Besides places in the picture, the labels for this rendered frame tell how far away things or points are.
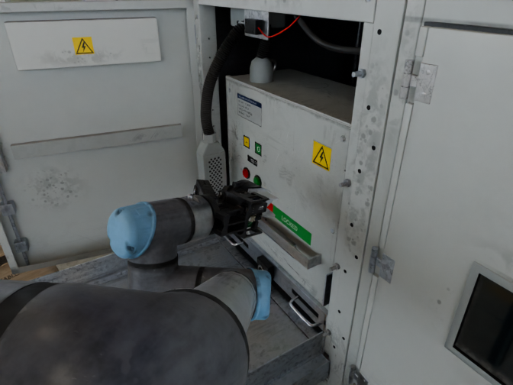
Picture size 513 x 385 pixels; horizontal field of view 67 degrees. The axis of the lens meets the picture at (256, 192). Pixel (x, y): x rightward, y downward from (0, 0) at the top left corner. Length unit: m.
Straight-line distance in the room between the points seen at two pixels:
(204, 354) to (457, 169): 0.41
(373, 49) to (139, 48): 0.69
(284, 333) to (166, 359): 0.84
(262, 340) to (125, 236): 0.56
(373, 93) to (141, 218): 0.39
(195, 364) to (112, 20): 0.99
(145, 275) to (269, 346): 0.49
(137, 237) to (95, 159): 0.71
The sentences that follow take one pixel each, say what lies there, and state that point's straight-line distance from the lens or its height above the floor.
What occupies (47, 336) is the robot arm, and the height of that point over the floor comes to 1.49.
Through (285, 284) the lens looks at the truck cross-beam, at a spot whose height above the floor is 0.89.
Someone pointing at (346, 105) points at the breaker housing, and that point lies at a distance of 0.87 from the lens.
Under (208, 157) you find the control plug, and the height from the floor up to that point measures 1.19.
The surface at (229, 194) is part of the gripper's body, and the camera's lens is 0.69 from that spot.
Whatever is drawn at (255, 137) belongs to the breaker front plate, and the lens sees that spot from 1.02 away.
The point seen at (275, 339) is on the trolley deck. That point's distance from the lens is 1.02.
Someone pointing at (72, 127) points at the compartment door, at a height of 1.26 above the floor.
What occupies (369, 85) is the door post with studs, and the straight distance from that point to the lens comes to 0.64.
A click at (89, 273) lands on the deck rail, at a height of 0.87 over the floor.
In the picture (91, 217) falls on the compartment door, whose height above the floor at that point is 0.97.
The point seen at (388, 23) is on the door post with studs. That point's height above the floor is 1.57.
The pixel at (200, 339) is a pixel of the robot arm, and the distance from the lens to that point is 0.23.
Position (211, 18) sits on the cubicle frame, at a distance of 1.14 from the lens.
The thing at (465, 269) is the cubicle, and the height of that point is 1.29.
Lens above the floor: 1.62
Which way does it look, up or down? 29 degrees down
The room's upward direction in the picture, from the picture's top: straight up
